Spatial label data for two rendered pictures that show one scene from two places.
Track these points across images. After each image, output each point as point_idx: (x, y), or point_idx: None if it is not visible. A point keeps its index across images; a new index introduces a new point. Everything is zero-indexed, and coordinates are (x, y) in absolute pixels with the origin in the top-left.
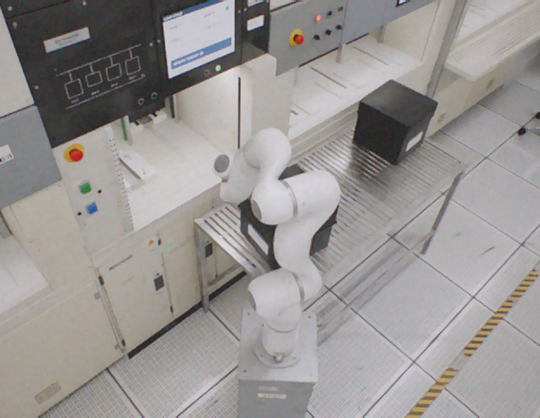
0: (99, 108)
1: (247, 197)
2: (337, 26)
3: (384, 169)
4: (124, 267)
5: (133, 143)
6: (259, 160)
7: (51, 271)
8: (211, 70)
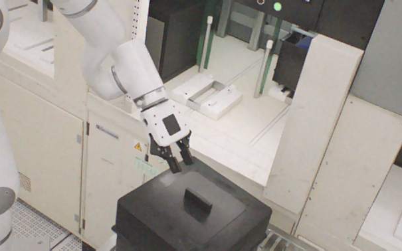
0: None
1: (86, 80)
2: None
3: None
4: (107, 141)
5: (258, 98)
6: None
7: (58, 67)
8: (267, 2)
